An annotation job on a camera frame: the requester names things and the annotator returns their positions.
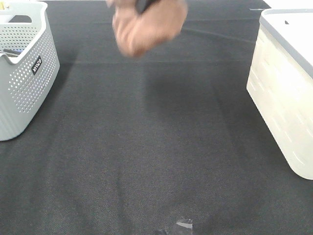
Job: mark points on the dark grey table cloth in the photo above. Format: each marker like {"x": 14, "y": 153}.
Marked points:
{"x": 129, "y": 147}

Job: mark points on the cream plastic storage box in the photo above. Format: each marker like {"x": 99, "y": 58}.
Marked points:
{"x": 280, "y": 83}

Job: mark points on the brown terry towel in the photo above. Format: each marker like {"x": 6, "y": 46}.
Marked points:
{"x": 137, "y": 33}

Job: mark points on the grey tape piece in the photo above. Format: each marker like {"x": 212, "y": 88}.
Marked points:
{"x": 185, "y": 223}

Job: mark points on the grey perforated plastic basket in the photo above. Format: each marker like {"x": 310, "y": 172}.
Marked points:
{"x": 29, "y": 65}

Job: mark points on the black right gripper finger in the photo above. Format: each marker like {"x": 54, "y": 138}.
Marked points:
{"x": 142, "y": 5}

